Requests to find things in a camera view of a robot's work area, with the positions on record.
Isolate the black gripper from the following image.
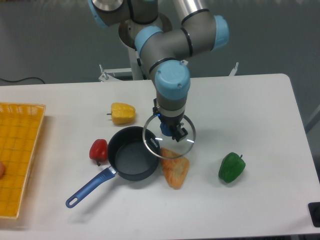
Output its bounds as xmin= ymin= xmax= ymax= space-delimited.
xmin=159 ymin=113 xmax=188 ymax=142

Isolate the glass lid with blue knob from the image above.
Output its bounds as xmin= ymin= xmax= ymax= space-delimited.
xmin=142 ymin=114 xmax=196 ymax=159

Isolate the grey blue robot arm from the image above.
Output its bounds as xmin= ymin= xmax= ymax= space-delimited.
xmin=88 ymin=0 xmax=230 ymax=142

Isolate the orange bread piece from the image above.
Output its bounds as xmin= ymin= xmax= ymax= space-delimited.
xmin=160 ymin=147 xmax=190 ymax=190

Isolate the yellow bell pepper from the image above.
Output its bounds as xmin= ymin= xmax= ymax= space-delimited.
xmin=107 ymin=102 xmax=136 ymax=125

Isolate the green bell pepper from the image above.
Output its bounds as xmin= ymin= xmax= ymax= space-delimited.
xmin=218 ymin=152 xmax=246 ymax=184

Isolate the red bell pepper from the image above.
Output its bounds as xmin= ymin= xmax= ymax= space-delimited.
xmin=89 ymin=139 xmax=108 ymax=166

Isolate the black object at table edge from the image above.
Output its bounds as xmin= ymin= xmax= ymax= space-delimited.
xmin=308 ymin=202 xmax=320 ymax=228

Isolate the yellow wicker basket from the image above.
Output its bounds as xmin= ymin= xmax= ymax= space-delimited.
xmin=0 ymin=102 xmax=46 ymax=219

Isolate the orange item in basket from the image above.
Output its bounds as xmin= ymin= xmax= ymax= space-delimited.
xmin=0 ymin=161 xmax=6 ymax=178

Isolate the dark saucepan with blue handle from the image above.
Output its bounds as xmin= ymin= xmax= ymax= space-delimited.
xmin=65 ymin=126 xmax=160 ymax=208

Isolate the white metal bracket right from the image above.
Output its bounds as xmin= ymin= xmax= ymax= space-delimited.
xmin=229 ymin=62 xmax=239 ymax=77

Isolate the black cable on floor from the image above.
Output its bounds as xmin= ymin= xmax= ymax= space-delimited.
xmin=0 ymin=76 xmax=46 ymax=85

